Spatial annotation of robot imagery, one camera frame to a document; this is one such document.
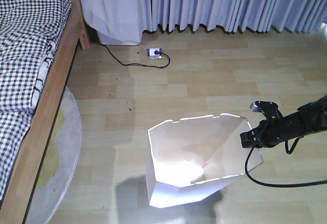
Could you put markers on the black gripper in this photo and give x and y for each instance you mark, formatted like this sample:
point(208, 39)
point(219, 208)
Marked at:
point(264, 135)

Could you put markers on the white plastic trash bin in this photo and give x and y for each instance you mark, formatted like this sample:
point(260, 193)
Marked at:
point(193, 158)

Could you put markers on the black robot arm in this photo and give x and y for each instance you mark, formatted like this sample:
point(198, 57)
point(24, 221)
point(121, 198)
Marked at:
point(276, 128)

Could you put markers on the floor power socket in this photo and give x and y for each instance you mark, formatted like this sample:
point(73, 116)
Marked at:
point(154, 53)

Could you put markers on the light blue curtain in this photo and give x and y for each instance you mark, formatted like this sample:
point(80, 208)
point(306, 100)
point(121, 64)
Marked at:
point(122, 22)

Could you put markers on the grey round rug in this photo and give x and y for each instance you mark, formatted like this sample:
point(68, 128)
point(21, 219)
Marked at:
point(59, 163)

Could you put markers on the black white checkered bedding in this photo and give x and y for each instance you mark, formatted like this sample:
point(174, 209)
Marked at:
point(30, 34)

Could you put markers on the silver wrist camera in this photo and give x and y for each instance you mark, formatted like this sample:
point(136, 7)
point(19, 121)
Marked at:
point(269, 109)

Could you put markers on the wooden bed frame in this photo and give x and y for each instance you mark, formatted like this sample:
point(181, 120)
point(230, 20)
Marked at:
point(16, 202)

